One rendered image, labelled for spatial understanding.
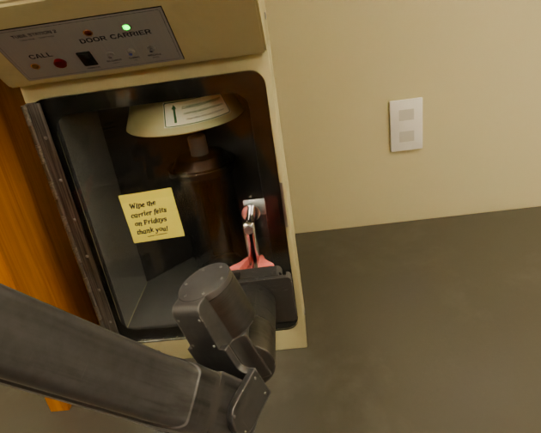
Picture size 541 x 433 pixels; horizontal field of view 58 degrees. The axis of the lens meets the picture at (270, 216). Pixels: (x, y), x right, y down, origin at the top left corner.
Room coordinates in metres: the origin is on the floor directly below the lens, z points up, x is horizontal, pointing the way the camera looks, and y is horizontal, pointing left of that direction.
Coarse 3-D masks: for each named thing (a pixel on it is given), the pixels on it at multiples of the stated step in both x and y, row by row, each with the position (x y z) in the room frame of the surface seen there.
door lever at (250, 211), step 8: (248, 208) 0.62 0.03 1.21; (256, 208) 0.62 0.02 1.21; (248, 216) 0.60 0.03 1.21; (256, 216) 0.62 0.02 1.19; (248, 224) 0.57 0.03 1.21; (248, 232) 0.57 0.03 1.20; (256, 232) 0.58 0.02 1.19; (248, 240) 0.57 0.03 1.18; (256, 240) 0.57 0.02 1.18; (248, 248) 0.57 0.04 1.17; (256, 248) 0.57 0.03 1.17; (248, 256) 0.57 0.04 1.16; (256, 256) 0.57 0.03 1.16; (256, 264) 0.57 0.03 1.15
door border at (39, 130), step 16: (32, 112) 0.64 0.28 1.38; (32, 128) 0.64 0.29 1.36; (48, 128) 0.64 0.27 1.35; (48, 144) 0.64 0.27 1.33; (48, 160) 0.64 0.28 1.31; (48, 176) 0.64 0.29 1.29; (64, 176) 0.64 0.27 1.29; (64, 192) 0.64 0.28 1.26; (64, 208) 0.64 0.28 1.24; (80, 224) 0.64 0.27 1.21; (80, 240) 0.64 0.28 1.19; (80, 256) 0.64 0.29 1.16; (96, 272) 0.64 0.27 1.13; (96, 288) 0.64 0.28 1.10; (96, 304) 0.64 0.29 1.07; (112, 320) 0.64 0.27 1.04
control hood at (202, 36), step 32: (0, 0) 0.53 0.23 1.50; (32, 0) 0.53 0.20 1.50; (64, 0) 0.53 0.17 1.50; (96, 0) 0.54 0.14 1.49; (128, 0) 0.54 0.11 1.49; (160, 0) 0.54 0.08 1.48; (192, 0) 0.54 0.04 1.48; (224, 0) 0.54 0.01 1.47; (256, 0) 0.55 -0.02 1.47; (192, 32) 0.57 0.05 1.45; (224, 32) 0.57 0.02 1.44; (256, 32) 0.58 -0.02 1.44; (0, 64) 0.60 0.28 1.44; (160, 64) 0.61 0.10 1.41
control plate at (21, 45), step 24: (48, 24) 0.55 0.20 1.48; (72, 24) 0.56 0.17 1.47; (96, 24) 0.56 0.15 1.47; (120, 24) 0.56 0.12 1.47; (144, 24) 0.56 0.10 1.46; (168, 24) 0.56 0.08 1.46; (0, 48) 0.58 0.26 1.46; (24, 48) 0.58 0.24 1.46; (48, 48) 0.58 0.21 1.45; (72, 48) 0.58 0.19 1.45; (96, 48) 0.58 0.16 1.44; (120, 48) 0.59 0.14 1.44; (144, 48) 0.59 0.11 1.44; (168, 48) 0.59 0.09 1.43; (24, 72) 0.61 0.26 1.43; (48, 72) 0.61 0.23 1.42; (72, 72) 0.61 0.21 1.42
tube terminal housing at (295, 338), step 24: (264, 24) 0.65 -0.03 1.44; (144, 72) 0.64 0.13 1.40; (168, 72) 0.64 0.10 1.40; (192, 72) 0.64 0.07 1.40; (216, 72) 0.63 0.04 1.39; (264, 72) 0.63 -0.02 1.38; (24, 96) 0.65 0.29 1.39; (48, 96) 0.65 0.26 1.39; (288, 192) 0.68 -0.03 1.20; (288, 216) 0.63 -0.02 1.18; (288, 240) 0.63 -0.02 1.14; (288, 336) 0.63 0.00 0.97
